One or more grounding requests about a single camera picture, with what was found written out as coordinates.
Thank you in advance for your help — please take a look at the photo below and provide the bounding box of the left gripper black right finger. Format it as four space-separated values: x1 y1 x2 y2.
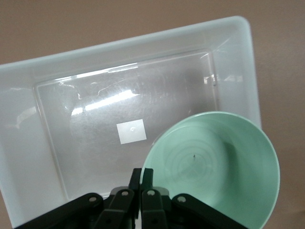
141 168 251 229

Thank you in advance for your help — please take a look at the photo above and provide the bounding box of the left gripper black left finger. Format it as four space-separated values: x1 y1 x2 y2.
14 168 142 229

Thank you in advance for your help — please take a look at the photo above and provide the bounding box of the mint green bowl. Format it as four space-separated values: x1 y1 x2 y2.
140 111 280 229

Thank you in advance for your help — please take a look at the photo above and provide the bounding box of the clear plastic box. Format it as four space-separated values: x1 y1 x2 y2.
0 15 263 229

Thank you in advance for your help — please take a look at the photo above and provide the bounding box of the white square sticker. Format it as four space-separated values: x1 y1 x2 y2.
116 118 147 145

